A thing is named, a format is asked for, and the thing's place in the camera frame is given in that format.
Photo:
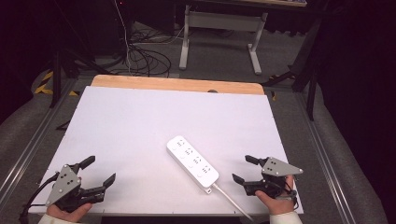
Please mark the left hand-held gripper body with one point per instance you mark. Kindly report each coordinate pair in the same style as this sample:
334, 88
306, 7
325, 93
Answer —
63, 183

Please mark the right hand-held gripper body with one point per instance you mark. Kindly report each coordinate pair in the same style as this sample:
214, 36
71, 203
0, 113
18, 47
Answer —
277, 168

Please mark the white power strip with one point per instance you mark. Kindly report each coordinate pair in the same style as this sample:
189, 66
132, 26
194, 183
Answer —
191, 163

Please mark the person's left hand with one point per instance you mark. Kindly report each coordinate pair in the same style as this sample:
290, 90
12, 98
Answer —
67, 215

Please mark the person's right hand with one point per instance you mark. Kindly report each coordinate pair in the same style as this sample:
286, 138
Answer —
280, 203

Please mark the white board table cover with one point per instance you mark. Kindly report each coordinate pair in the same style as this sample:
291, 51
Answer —
149, 124

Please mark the yellow black floor tape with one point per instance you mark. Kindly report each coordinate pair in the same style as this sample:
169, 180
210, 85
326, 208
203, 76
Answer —
45, 85

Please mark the black metal stand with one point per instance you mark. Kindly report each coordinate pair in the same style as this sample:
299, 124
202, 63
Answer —
311, 81
56, 77

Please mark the wooden desk top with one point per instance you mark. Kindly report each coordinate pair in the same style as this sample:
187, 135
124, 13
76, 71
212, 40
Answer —
274, 2

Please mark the grey metal floor rail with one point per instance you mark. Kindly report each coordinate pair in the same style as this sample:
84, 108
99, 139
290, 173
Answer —
34, 137
323, 155

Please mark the white metal desk frame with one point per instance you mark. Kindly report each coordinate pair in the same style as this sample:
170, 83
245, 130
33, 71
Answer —
222, 21

